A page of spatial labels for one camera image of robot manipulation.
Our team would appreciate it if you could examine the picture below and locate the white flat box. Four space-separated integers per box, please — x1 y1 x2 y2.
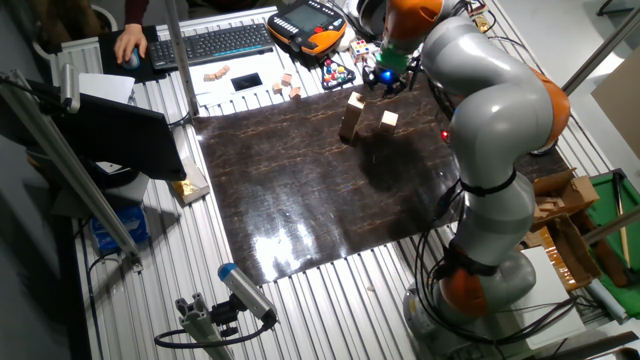
514 244 586 351

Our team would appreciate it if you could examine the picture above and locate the aluminium profile stub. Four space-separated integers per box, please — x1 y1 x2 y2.
174 292 236 360

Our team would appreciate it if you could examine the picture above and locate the black orange teach pendant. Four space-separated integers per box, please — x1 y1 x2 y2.
266 0 350 57

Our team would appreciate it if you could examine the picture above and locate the wooden cue stick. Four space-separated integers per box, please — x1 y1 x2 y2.
613 172 632 269

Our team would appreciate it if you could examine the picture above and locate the grey metal bar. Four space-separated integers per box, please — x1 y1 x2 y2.
582 205 640 246

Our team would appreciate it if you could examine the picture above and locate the black camera bracket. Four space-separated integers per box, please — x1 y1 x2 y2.
209 294 241 339

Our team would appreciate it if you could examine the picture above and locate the brown cardboard sheet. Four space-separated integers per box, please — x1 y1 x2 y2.
590 47 640 161

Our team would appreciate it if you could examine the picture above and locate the black cable with plug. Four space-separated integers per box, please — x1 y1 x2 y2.
412 179 464 326

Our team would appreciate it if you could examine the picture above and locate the dark red sleeved forearm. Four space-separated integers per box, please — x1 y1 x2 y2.
123 0 150 27

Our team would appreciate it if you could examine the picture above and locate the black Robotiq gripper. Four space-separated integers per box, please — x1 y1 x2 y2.
360 63 415 100

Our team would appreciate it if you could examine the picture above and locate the small box with gold foil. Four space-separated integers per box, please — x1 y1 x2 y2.
170 157 211 206

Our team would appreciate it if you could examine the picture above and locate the green box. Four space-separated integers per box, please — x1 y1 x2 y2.
585 168 640 319

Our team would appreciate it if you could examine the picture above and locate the blue packet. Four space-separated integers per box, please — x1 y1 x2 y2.
90 204 150 254

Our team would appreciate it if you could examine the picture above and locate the bystander right hand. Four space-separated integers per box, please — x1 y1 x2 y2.
113 23 149 65

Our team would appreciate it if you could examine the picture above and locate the black phone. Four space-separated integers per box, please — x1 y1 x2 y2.
230 71 265 94

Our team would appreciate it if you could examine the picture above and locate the white paper roll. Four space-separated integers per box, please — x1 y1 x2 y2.
587 279 629 321

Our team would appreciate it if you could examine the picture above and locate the aluminium profile beam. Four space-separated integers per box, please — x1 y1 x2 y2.
0 69 144 271

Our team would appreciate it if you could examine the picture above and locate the white paper sheet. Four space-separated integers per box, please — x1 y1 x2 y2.
78 72 136 105

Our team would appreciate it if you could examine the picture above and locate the black laptop monitor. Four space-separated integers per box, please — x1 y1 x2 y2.
47 92 188 182

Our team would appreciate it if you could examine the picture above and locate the golden foil object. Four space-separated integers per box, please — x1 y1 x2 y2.
469 12 494 35

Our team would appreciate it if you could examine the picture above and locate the black mouse pad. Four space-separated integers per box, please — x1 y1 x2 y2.
97 25 166 84

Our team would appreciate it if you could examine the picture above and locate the brown wooden box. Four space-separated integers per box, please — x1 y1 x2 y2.
530 168 600 226
569 174 600 206

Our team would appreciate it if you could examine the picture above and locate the blue grey computer mouse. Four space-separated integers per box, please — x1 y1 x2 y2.
122 47 143 70

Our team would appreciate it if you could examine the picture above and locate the black tray of balls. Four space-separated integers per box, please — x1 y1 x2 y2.
319 58 357 91

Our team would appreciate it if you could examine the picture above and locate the grey keyboard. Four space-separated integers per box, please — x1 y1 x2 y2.
147 22 276 71

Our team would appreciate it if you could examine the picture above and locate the large white sheet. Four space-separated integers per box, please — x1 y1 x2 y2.
188 49 324 109

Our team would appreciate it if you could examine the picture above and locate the black camera cable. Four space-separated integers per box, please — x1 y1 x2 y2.
153 314 277 350

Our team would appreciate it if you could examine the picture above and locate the Rubik's cube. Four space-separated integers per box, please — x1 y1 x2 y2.
349 39 371 60

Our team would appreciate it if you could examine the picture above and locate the aluminium profile post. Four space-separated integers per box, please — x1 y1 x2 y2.
163 0 201 119

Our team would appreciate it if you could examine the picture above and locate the silver depth camera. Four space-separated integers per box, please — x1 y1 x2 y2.
59 62 81 114
217 262 279 324

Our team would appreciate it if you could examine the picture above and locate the grey metal pole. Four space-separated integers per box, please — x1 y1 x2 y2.
562 7 640 96

